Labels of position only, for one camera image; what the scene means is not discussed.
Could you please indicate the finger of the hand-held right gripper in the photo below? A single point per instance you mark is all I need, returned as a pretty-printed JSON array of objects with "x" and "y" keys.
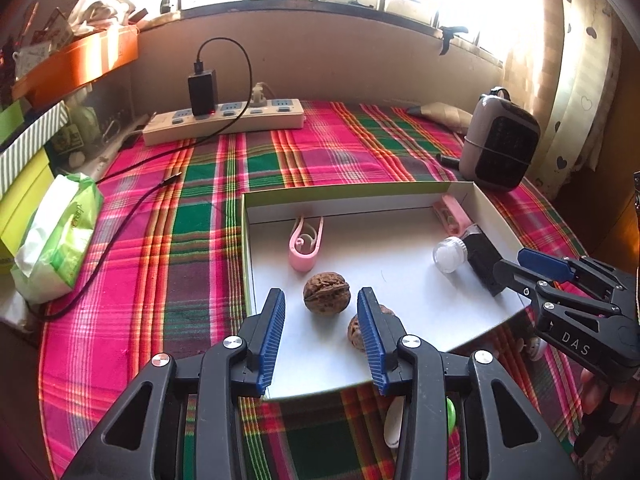
[
  {"x": 545, "y": 264},
  {"x": 520, "y": 280}
]

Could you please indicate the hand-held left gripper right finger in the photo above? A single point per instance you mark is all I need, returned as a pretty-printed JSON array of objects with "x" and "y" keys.
[{"x": 372, "y": 340}]

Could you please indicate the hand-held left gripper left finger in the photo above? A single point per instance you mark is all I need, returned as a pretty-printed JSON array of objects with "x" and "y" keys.
[{"x": 270, "y": 340}]

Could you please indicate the brown walnut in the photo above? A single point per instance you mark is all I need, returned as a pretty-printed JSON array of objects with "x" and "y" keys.
[
  {"x": 356, "y": 335},
  {"x": 326, "y": 292}
]

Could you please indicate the black rectangular device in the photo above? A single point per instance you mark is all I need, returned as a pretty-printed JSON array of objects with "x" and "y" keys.
[{"x": 482, "y": 265}]

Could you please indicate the green cardboard box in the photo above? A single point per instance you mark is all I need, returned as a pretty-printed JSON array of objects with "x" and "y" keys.
[{"x": 400, "y": 280}]

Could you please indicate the clear white jar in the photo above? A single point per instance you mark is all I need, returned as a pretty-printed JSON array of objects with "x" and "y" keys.
[{"x": 447, "y": 257}]

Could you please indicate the pink loop hair clip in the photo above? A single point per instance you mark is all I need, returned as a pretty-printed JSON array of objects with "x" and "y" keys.
[{"x": 300, "y": 262}]

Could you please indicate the green and white disc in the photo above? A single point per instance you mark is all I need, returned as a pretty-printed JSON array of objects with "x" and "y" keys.
[{"x": 392, "y": 422}]

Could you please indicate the large pink clip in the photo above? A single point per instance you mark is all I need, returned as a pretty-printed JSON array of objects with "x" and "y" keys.
[{"x": 452, "y": 215}]

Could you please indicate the person's right hand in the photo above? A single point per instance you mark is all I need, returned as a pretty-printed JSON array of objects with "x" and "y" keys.
[{"x": 594, "y": 392}]

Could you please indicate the grey desk heater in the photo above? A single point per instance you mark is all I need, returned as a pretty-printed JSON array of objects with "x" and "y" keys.
[{"x": 500, "y": 150}]

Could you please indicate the plaid blanket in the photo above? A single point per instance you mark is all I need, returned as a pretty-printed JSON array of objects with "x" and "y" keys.
[{"x": 190, "y": 220}]

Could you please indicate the brown patterned cloth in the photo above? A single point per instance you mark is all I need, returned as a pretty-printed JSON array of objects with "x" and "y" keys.
[{"x": 445, "y": 114}]

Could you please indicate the heart print curtain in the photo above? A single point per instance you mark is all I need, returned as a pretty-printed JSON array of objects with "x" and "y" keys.
[{"x": 575, "y": 85}]

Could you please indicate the beige power strip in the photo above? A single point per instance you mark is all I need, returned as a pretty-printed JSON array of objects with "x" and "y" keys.
[{"x": 225, "y": 122}]

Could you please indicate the green tissue pack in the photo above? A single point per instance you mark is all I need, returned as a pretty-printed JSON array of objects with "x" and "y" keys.
[{"x": 60, "y": 230}]

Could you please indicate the white plug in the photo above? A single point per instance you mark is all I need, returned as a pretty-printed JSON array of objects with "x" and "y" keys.
[{"x": 257, "y": 96}]

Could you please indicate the thick lime box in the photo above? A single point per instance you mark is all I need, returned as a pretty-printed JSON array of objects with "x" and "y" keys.
[{"x": 25, "y": 200}]

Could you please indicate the green striped box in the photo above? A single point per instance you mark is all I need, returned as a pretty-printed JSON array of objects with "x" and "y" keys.
[{"x": 30, "y": 145}]

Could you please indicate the orange tray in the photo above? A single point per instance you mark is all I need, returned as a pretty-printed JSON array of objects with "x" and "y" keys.
[{"x": 80, "y": 60}]

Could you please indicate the flat lime box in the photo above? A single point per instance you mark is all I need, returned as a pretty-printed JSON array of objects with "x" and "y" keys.
[{"x": 10, "y": 122}]

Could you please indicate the pile of small cartons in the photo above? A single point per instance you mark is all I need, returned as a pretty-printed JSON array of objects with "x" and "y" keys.
[{"x": 42, "y": 40}]

